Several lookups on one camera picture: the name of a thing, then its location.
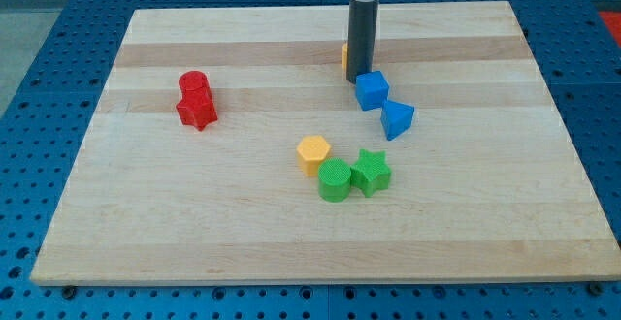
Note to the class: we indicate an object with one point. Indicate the red cylinder block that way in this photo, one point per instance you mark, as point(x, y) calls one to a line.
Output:
point(194, 82)

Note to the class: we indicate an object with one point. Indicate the wooden board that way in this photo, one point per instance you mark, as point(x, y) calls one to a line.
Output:
point(486, 185)

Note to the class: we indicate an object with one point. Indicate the yellow hexagon block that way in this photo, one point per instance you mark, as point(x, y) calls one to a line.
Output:
point(311, 152)

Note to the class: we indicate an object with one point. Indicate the green star block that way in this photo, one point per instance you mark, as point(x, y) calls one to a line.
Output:
point(370, 172)

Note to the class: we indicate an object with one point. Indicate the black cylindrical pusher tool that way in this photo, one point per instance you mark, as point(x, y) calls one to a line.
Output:
point(362, 17)

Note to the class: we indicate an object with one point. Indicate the red star block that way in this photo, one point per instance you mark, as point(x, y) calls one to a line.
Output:
point(196, 108)

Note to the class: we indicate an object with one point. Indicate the green cylinder block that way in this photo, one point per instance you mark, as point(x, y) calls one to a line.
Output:
point(334, 178)

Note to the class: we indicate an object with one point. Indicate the yellow heart block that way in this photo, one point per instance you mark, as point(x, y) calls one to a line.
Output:
point(344, 56)

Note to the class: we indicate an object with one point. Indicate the blue triangle block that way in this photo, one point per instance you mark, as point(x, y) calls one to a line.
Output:
point(396, 118)

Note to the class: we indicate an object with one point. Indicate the blue cube block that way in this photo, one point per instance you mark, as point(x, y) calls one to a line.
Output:
point(371, 90)

